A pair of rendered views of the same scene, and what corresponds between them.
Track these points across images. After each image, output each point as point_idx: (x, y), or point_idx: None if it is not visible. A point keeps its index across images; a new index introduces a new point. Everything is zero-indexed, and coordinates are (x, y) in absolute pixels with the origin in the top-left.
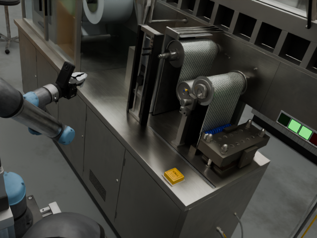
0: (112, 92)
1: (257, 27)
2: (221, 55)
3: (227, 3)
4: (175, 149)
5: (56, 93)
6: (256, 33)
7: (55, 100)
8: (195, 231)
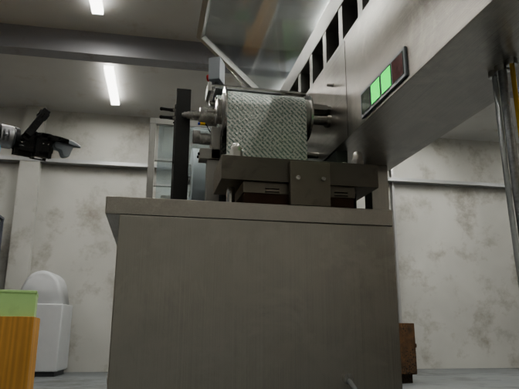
0: None
1: (324, 42)
2: None
3: (303, 61)
4: None
5: (10, 130)
6: (325, 49)
7: (8, 140)
8: (174, 335)
